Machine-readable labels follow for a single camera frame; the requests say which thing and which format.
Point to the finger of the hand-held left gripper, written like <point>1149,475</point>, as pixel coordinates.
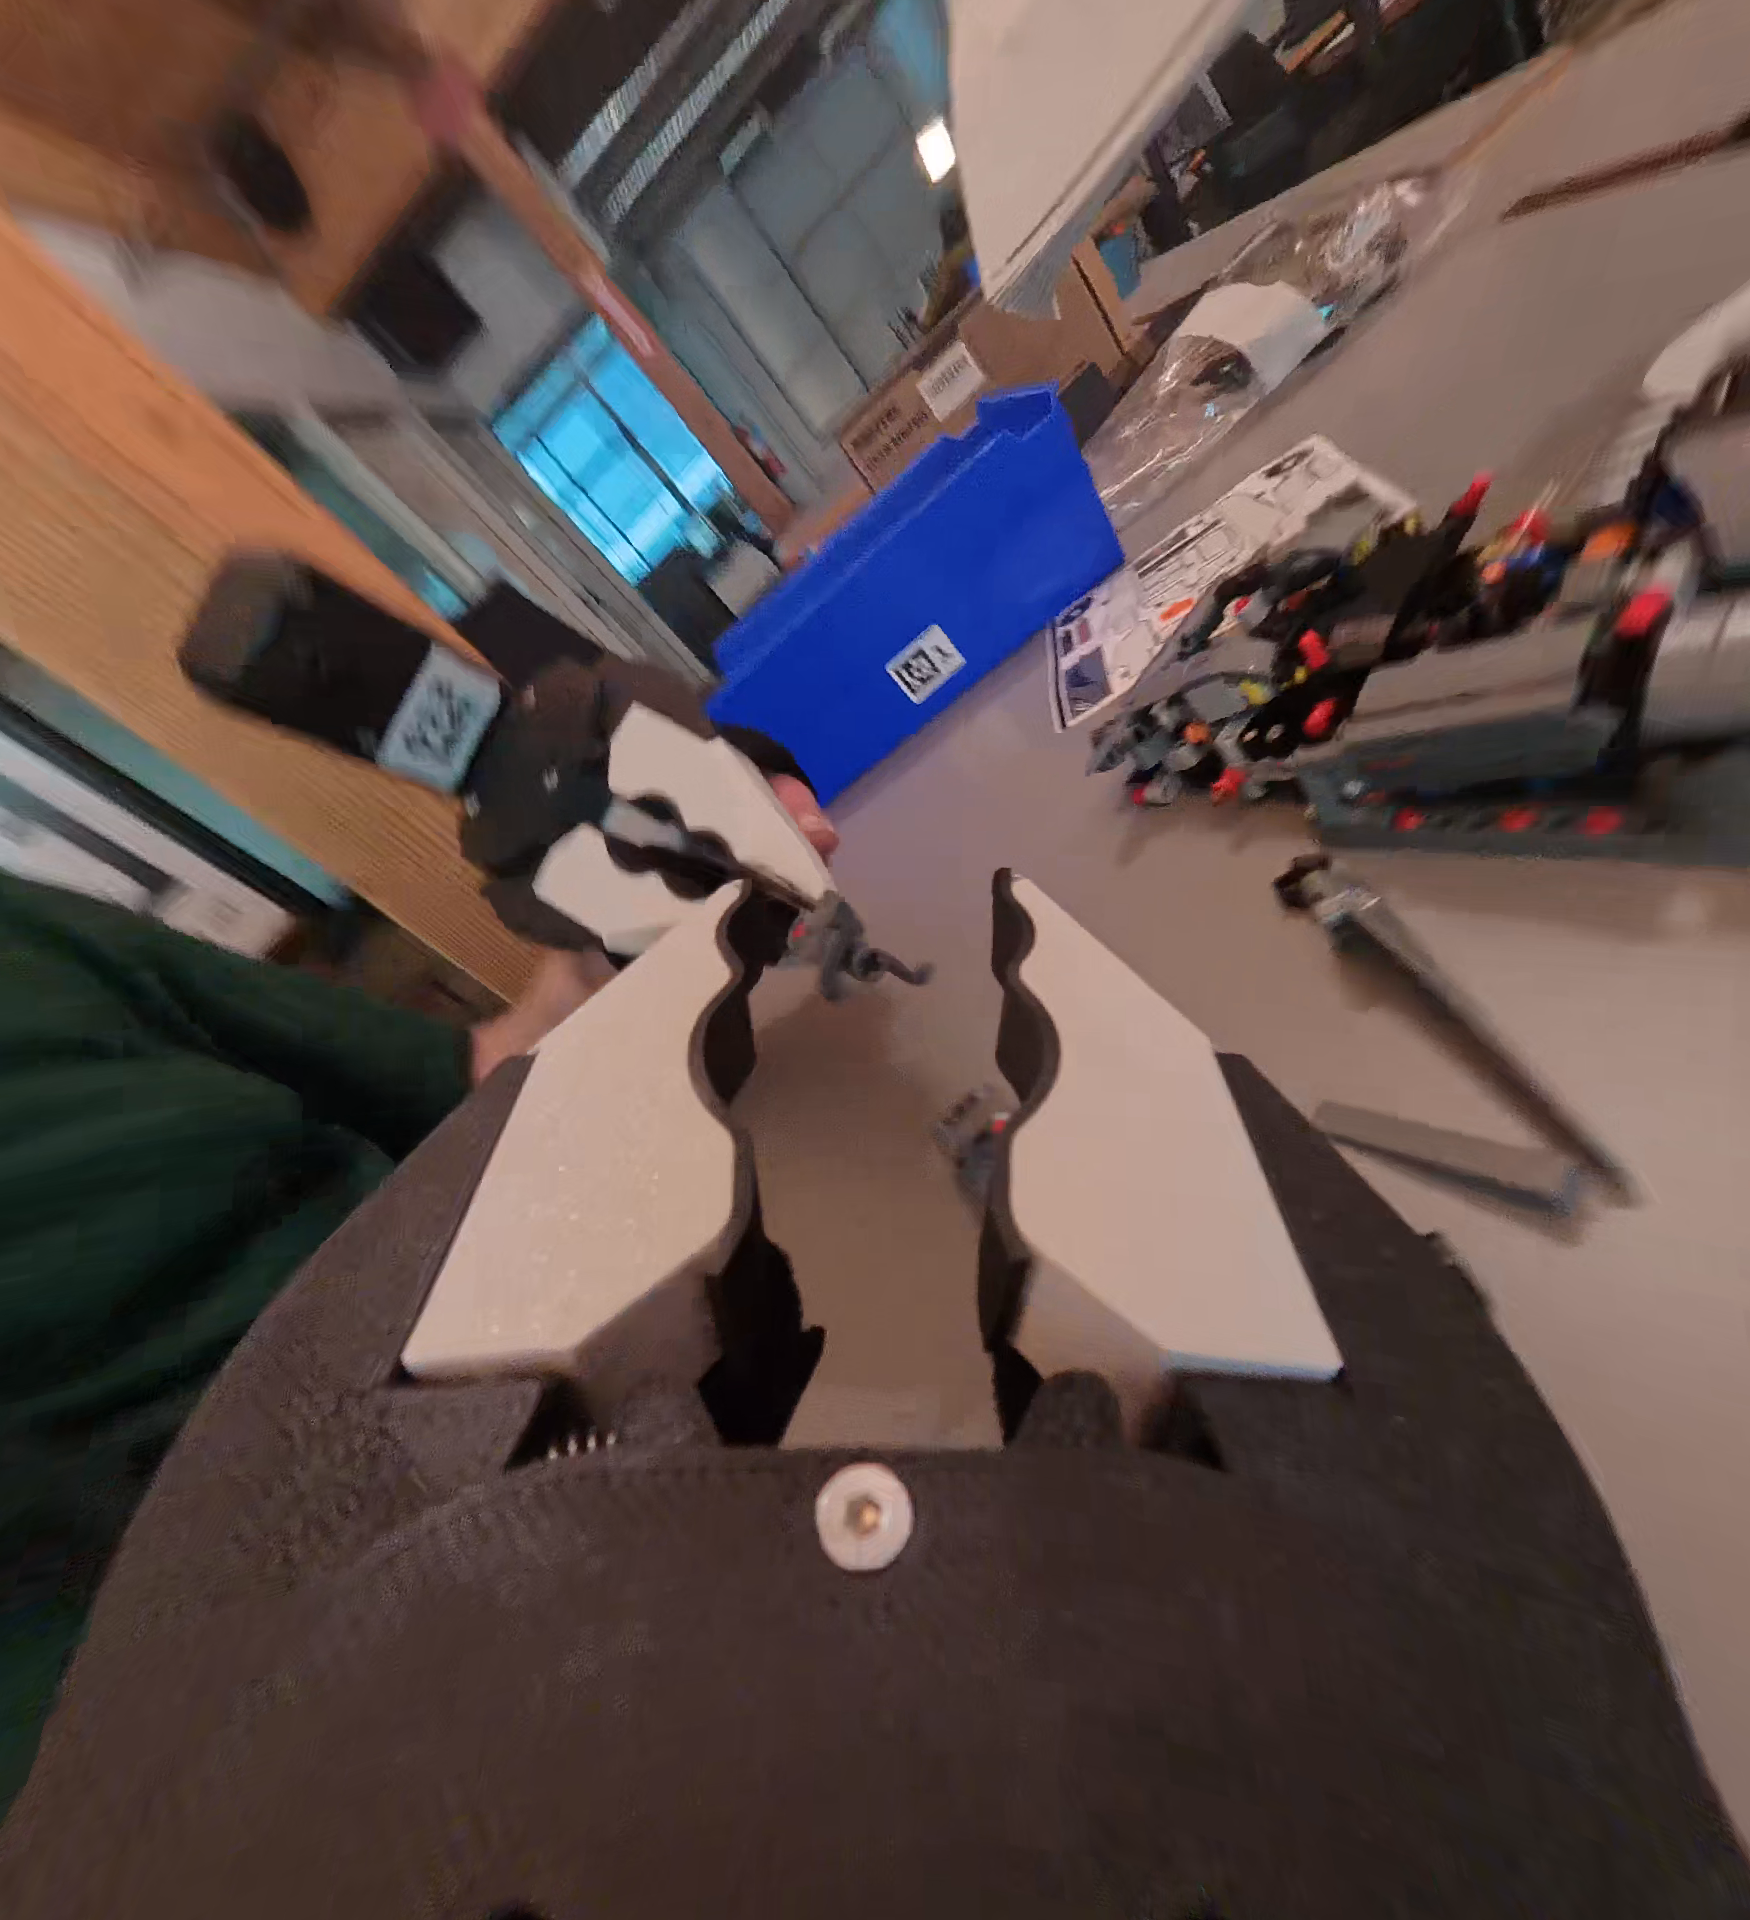
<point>694,790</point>
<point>599,898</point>

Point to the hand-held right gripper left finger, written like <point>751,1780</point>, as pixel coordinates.
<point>574,1202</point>

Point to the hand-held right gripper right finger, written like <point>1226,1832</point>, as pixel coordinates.
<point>1174,1202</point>

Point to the small grey lego piece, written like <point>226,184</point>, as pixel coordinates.
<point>973,1141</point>

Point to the small grey lego connector assembly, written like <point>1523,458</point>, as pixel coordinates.
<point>843,946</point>

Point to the blue plastic bin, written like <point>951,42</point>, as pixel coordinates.
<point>935,601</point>

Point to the person's left forearm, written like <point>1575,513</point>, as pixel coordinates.
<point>546,1009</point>

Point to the flat grey lego panel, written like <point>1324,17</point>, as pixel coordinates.
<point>1446,1156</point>

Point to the long dark grey lego beam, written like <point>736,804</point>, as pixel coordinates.
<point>1446,1005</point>

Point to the lego sticker sheet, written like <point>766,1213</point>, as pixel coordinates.
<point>1264,512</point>

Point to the large grey lego vehicle model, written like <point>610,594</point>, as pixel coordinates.
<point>1566,674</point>

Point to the lego instruction booklet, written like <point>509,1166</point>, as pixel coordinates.
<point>1070,136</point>

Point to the person's left hand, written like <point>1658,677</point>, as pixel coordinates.
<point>812,823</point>

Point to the blue lit window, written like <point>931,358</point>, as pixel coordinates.
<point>603,449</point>

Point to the printed cardboard box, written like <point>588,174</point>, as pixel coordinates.
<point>935,405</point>

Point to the black round ceiling speaker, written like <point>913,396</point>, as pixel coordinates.
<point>261,177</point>

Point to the clear plastic parts bag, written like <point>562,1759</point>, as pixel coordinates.
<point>1264,329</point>

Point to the black wall speaker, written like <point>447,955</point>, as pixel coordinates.
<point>411,310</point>

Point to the thick wooden support post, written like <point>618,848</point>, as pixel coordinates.
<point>142,525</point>

